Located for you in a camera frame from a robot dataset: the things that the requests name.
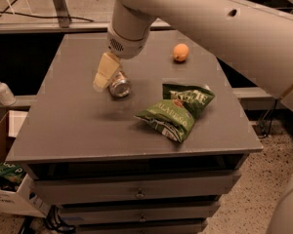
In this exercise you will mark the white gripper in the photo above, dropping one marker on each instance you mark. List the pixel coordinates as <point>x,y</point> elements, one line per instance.
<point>126,47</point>

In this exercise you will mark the orange soda can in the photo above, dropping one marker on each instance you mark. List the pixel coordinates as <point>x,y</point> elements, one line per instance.
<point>120,86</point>

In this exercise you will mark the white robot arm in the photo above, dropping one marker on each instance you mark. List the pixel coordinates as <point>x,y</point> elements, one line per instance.
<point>255,40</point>

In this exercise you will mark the orange fruit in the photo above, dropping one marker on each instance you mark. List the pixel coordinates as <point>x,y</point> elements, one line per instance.
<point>180,52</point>

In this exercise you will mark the green jalapeno chip bag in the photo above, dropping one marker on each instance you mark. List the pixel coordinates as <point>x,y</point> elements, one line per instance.
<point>175,115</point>

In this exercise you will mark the grey drawer cabinet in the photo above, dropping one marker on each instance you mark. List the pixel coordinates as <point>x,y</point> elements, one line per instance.
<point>110,173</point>

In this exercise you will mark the white pump bottle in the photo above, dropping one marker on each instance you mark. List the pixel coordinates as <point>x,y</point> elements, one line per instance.
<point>7,98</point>

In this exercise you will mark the green packet in box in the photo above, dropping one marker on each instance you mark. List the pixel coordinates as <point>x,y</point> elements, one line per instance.
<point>12,172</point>

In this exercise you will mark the cardboard box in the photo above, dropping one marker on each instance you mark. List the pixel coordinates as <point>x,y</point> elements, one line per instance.
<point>16,197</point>

